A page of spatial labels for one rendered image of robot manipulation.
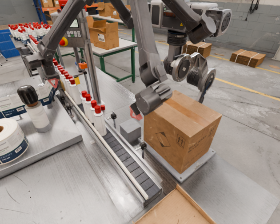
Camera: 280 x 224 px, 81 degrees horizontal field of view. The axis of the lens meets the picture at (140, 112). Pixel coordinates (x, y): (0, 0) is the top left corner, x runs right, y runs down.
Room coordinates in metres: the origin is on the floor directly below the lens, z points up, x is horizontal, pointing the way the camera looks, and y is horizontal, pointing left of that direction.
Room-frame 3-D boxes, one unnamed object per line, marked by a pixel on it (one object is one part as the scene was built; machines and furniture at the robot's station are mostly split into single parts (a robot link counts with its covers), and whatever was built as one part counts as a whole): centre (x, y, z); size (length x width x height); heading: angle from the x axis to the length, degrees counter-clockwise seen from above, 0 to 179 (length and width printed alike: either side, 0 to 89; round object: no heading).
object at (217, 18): (0.92, -0.35, 1.45); 0.09 x 0.08 x 0.12; 45
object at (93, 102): (0.77, 0.26, 0.98); 0.05 x 0.05 x 0.20
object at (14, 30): (3.04, 1.84, 0.98); 0.57 x 0.46 x 0.21; 127
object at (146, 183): (1.00, 0.44, 0.86); 1.65 x 0.08 x 0.04; 37
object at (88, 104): (0.84, 0.31, 0.98); 0.05 x 0.05 x 0.20
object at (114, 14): (5.83, 0.72, 0.97); 0.42 x 0.39 x 0.37; 132
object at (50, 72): (0.92, 0.54, 1.21); 0.10 x 0.07 x 0.07; 38
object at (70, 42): (1.14, 0.44, 1.38); 0.17 x 0.10 x 0.19; 92
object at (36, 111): (0.77, 0.62, 1.03); 0.09 x 0.09 x 0.30
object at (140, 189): (0.75, 0.29, 0.91); 1.07 x 0.01 x 0.02; 37
